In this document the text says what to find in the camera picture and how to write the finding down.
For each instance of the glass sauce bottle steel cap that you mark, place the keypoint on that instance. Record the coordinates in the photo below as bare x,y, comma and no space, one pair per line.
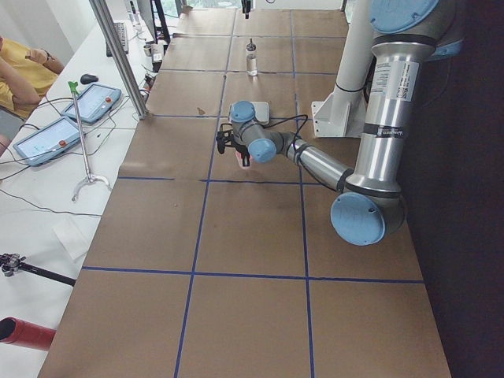
251,58

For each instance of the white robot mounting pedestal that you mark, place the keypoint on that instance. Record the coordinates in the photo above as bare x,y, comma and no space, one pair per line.
342,113

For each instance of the white digital kitchen scale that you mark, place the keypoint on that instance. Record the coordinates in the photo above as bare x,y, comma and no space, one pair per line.
244,111

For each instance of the black keyboard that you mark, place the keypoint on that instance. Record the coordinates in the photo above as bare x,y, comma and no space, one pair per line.
122,35

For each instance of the teach pendant tablet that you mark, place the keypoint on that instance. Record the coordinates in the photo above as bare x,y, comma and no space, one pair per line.
48,142
96,100

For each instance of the black tripod rod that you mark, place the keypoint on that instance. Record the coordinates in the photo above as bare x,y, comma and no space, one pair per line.
11,264

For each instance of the person in yellow shirt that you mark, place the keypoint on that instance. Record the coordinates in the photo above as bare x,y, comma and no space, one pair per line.
26,76

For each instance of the red cylinder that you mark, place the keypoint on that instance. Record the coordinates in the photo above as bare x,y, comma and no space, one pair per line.
22,333

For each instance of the metal reacher grabber tool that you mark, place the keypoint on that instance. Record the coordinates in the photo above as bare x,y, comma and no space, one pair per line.
90,178

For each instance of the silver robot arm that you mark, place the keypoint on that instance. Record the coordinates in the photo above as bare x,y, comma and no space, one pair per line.
373,99

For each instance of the near teach pendant tablet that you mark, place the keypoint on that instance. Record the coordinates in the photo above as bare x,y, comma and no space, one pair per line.
48,142

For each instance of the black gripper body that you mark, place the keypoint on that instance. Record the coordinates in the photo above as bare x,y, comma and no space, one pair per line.
241,151

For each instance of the brown paper table cover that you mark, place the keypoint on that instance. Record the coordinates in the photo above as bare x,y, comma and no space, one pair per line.
199,268

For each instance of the black computer mouse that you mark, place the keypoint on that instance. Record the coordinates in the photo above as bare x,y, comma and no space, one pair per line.
86,79

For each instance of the aluminium frame post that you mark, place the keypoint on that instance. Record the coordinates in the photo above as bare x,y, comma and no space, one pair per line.
105,22

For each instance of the far teach pendant tablet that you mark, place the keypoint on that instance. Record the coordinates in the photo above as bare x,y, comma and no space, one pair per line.
96,100

